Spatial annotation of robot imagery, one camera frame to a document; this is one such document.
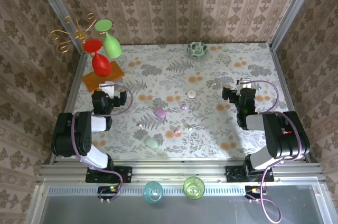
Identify mint green earbud case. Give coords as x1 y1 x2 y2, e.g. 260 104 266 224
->
145 137 158 150

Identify orange wooden base block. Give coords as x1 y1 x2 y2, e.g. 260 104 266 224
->
82 61 125 94

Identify red wine glass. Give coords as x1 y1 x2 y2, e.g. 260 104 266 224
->
83 38 112 77

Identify floral tablecloth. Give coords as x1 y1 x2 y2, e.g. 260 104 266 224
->
64 43 294 160

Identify green wine glass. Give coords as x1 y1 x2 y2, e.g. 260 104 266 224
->
94 19 123 60

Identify patterned ceramic bowl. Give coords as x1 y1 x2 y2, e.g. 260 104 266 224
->
186 41 209 60

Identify small black controller board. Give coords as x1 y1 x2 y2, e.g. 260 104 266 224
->
245 185 265 200
98 185 119 200

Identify green glass cup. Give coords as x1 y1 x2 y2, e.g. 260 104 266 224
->
183 176 205 200

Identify teal glass cup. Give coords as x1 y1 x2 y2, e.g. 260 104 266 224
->
143 181 164 203

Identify grey metal sheet panel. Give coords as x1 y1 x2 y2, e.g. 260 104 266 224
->
34 194 331 224

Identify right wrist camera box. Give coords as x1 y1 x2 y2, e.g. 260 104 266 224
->
237 78 251 95

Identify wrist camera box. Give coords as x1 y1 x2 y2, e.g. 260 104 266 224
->
237 78 251 95
99 81 116 99

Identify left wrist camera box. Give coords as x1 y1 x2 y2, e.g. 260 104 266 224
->
99 81 116 99

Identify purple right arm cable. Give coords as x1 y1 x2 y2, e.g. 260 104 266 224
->
244 80 304 223

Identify gold wire glass rack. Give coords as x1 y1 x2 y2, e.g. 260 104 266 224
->
50 12 99 53

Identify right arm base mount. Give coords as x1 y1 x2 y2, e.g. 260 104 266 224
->
226 164 275 182

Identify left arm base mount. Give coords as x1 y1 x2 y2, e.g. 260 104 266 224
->
86 165 133 184

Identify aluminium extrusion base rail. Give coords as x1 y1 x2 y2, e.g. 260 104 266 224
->
36 162 324 182

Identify aluminium frame post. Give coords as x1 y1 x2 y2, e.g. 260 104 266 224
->
269 0 322 50
30 0 88 53

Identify grey slotted cable duct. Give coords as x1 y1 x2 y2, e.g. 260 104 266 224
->
47 185 317 195

